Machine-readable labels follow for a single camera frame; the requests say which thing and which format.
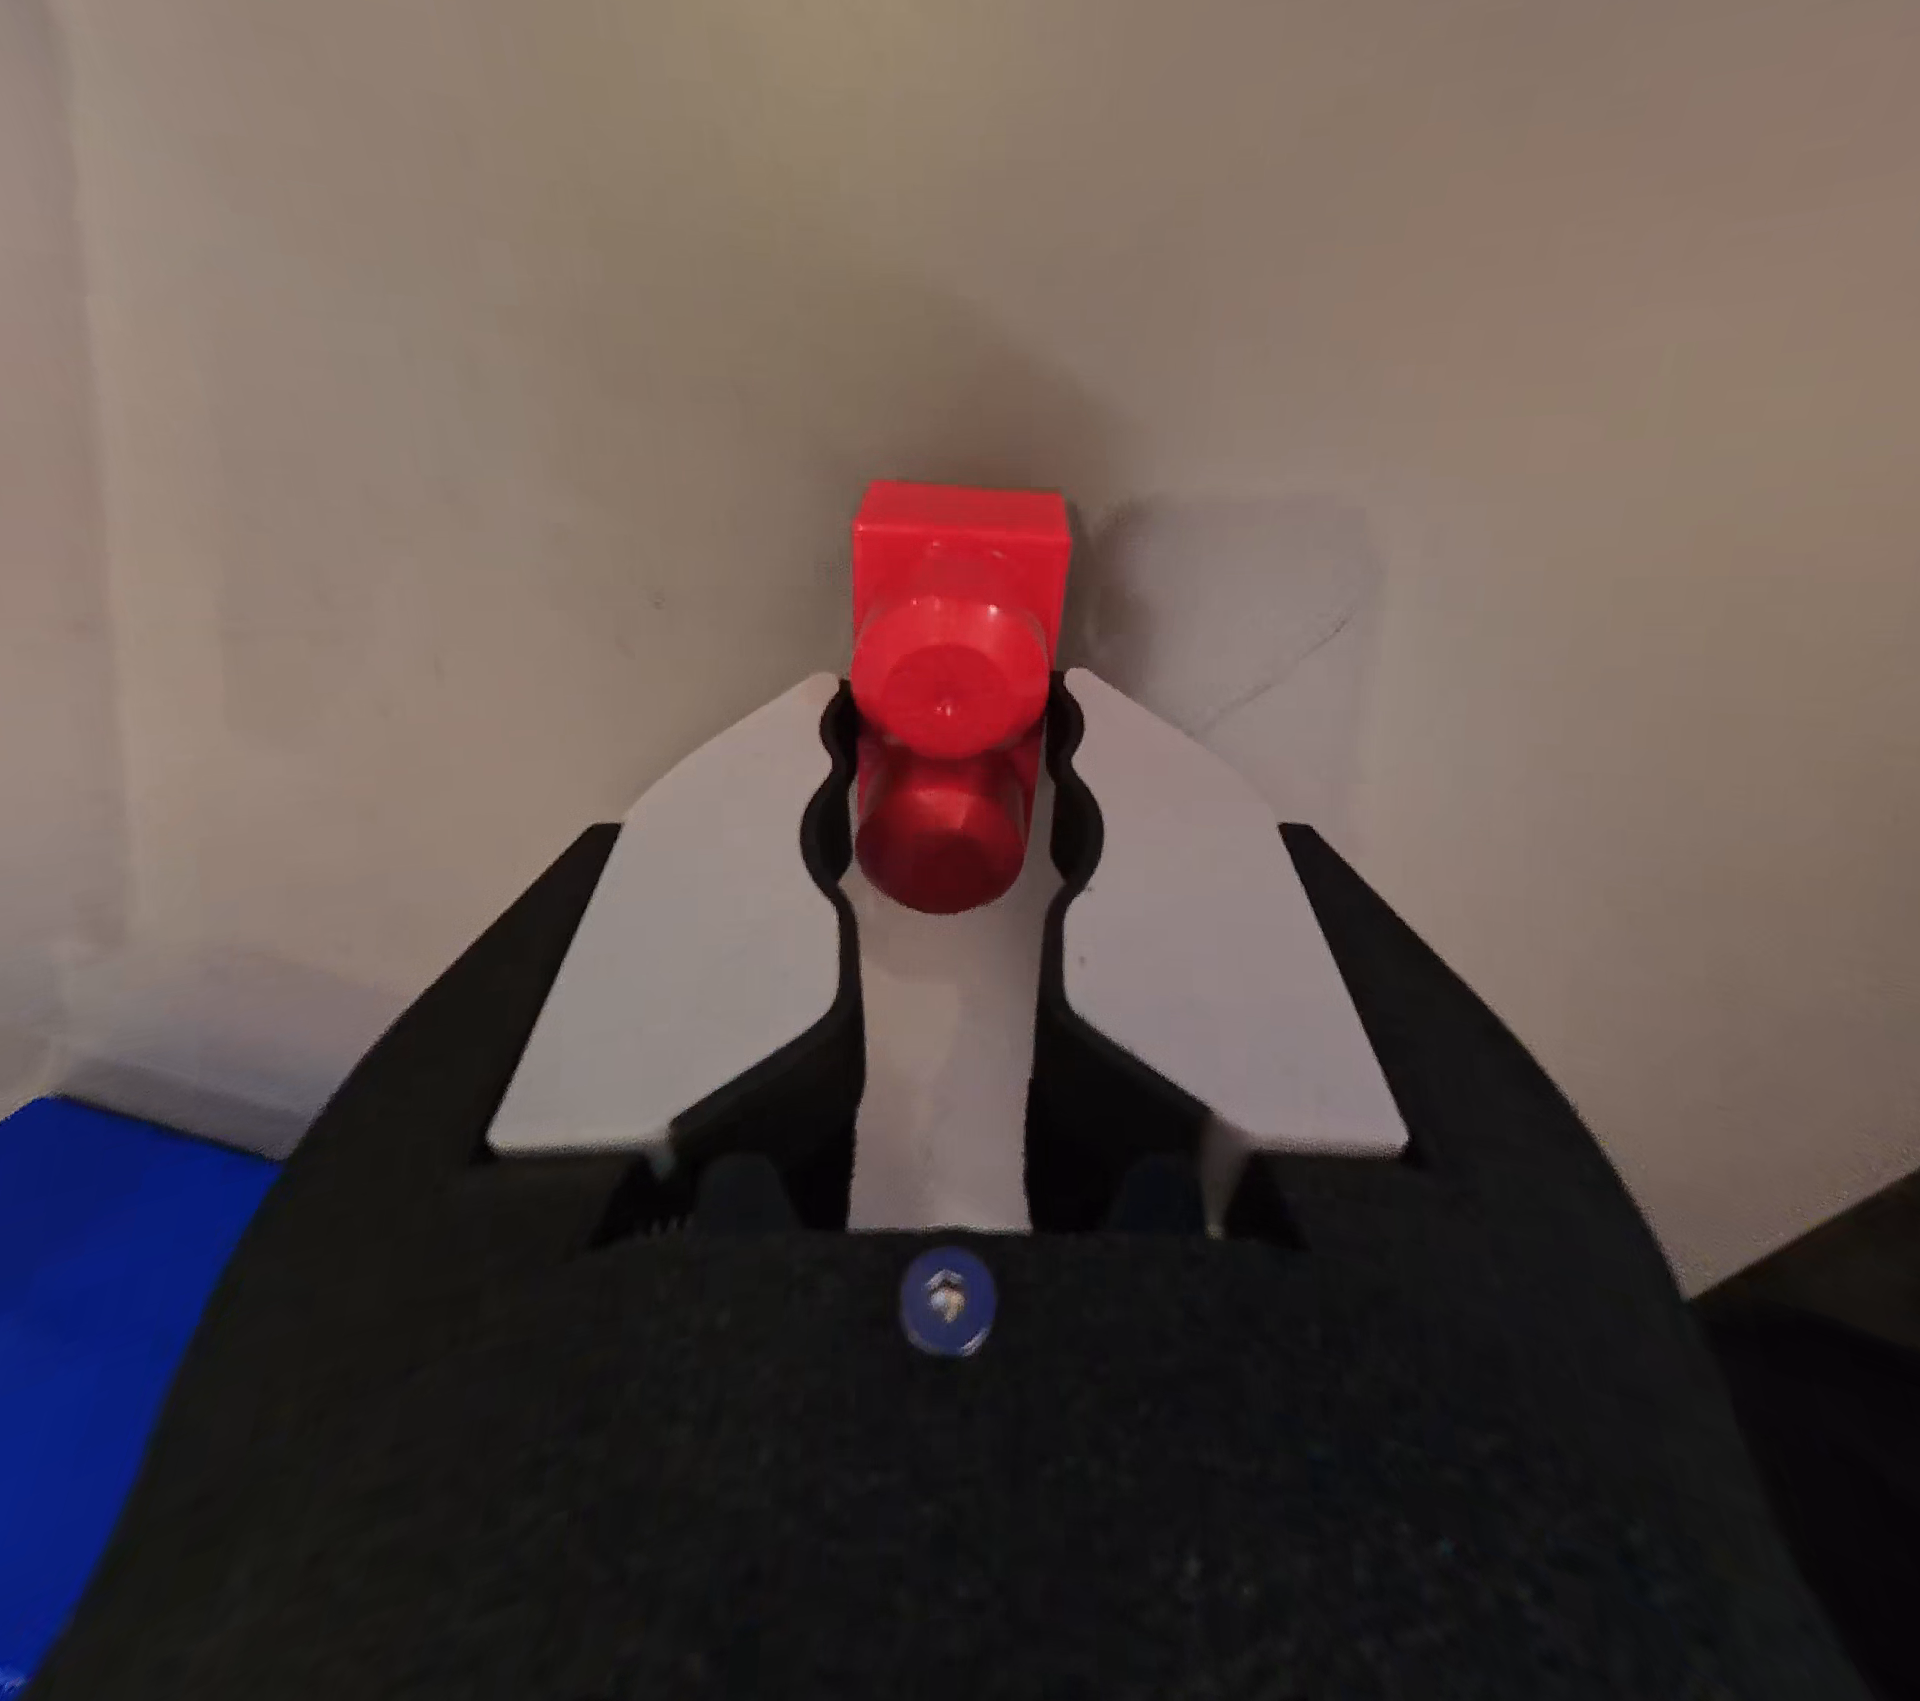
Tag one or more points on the person's dark trousers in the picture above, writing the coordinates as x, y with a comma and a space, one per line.
1828, 1429

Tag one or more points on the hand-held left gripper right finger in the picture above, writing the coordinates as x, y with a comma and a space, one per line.
1219, 966

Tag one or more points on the blue plastic bin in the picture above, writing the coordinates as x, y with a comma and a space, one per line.
107, 1280

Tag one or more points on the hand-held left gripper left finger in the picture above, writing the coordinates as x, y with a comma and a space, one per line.
687, 966

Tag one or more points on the grey desk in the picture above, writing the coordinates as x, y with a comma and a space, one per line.
450, 381

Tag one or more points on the red two-stud toy block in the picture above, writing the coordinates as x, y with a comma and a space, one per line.
945, 680

